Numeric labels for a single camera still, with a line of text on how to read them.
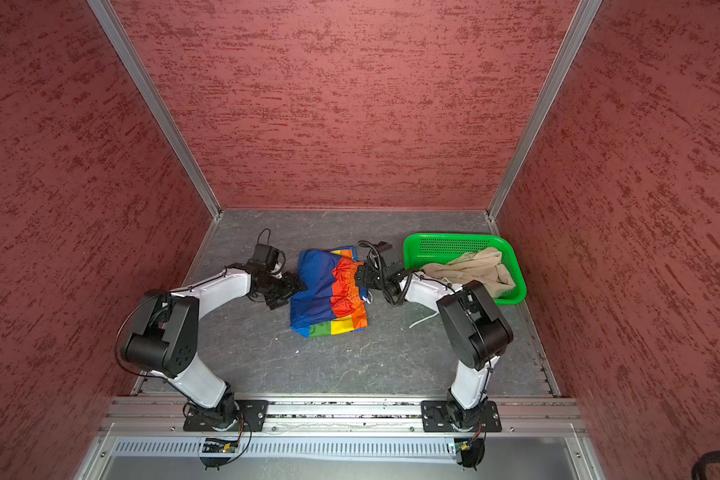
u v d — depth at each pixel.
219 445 0.72
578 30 0.74
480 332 0.47
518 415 0.76
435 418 0.74
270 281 0.79
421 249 1.04
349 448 0.77
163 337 0.47
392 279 0.74
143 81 0.83
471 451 0.72
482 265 0.96
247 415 0.74
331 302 0.92
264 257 0.77
